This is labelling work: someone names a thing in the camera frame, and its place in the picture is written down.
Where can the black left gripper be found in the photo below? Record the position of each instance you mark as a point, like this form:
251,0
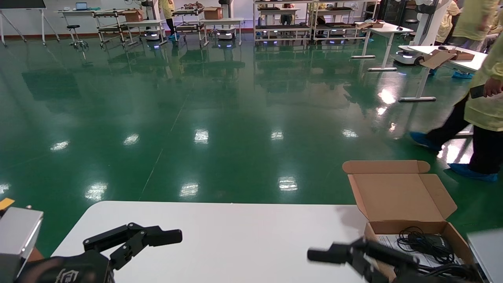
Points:
59,271

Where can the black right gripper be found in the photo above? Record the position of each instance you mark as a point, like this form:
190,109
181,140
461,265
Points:
412,278

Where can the brown cardboard storage box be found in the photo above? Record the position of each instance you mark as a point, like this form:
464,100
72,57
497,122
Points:
397,196

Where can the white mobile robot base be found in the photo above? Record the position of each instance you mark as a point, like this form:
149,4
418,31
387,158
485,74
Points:
152,34
226,34

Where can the closed brown cardboard box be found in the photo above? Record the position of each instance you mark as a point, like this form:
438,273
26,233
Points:
213,13
134,16

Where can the white printed paper manual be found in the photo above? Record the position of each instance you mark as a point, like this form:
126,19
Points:
387,241

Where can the person yellow coat black trousers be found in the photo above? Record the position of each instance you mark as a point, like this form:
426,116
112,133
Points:
487,110

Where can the black phone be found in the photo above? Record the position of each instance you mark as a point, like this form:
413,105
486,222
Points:
477,91

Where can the metal cart with black shelves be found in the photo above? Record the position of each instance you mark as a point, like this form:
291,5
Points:
192,27
112,28

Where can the large white table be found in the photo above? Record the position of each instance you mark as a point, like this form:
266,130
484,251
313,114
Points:
463,63

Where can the black round stool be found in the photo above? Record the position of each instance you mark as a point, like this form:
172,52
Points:
73,27
411,21

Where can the white table with T legs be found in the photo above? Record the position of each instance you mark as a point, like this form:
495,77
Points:
393,28

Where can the long white desk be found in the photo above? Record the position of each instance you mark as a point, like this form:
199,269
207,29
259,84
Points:
74,12

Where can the standing person in yellow coat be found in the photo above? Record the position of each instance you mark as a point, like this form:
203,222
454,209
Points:
168,8

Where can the open laptop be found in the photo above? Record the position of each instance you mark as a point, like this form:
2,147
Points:
81,6

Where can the metal shelving rack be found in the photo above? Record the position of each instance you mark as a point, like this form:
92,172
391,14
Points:
342,24
283,27

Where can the white column robot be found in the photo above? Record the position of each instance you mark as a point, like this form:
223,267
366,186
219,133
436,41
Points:
430,23

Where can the seated person in yellow coat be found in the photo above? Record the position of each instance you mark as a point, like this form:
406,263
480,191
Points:
446,21

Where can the black cabinet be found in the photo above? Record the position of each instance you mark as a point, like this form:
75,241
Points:
397,11

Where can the black display on stand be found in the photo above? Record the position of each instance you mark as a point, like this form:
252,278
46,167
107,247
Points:
19,3

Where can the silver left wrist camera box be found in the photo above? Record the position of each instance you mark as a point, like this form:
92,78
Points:
15,236

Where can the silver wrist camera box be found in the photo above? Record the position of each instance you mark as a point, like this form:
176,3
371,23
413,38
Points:
489,255
15,236

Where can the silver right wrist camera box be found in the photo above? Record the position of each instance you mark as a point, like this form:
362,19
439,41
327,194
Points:
489,255

